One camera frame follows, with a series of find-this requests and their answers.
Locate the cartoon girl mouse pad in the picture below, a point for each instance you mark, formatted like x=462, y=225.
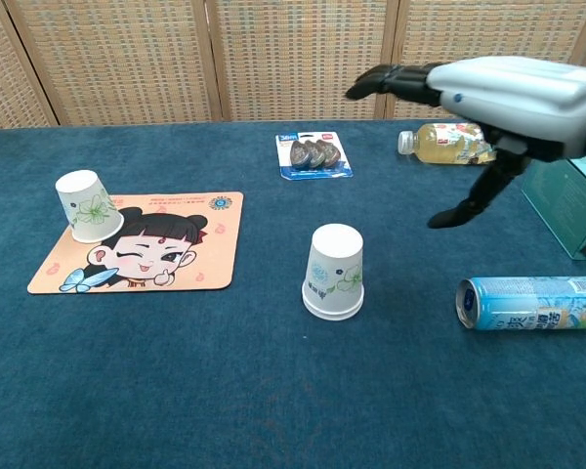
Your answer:
x=200, y=244

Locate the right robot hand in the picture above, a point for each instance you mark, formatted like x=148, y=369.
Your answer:
x=517, y=98

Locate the blue table cloth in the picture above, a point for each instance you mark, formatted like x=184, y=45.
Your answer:
x=176, y=381

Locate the light blue drink can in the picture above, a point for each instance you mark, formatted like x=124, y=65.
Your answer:
x=517, y=303

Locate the green product box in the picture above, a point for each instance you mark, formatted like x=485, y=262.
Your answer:
x=561, y=205

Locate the blue blister pack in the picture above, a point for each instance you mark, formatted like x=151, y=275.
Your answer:
x=312, y=154

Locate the yellow tea bottle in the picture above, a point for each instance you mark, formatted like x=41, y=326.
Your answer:
x=434, y=146

